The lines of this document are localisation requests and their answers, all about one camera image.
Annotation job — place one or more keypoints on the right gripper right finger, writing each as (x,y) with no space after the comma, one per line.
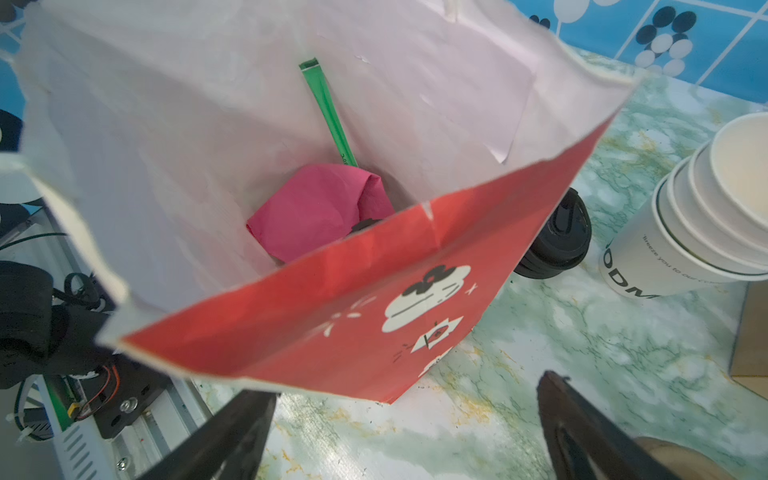
(583,443)

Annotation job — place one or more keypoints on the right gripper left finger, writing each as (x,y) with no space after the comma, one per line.
(228,446)

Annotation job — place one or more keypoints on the single pink napkin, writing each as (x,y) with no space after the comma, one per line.
(317,206)

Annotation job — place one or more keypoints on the red white paper bag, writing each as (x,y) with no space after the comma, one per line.
(155,129)

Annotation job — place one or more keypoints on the green straw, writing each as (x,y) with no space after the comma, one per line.
(317,83)

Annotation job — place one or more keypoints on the black cup lid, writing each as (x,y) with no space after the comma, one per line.
(363,225)

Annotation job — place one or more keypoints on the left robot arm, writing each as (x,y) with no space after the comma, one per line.
(39,337)

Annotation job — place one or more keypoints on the stack of cardboard cup carriers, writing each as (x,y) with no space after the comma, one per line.
(684,462)

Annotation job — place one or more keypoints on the cardboard napkin box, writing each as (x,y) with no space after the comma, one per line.
(749,361)

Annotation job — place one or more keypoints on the stack of black lids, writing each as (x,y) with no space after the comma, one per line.
(562,243)

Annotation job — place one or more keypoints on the stack of white paper cups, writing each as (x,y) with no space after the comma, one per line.
(704,224)

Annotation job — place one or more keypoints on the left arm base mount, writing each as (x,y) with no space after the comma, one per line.
(119,393)

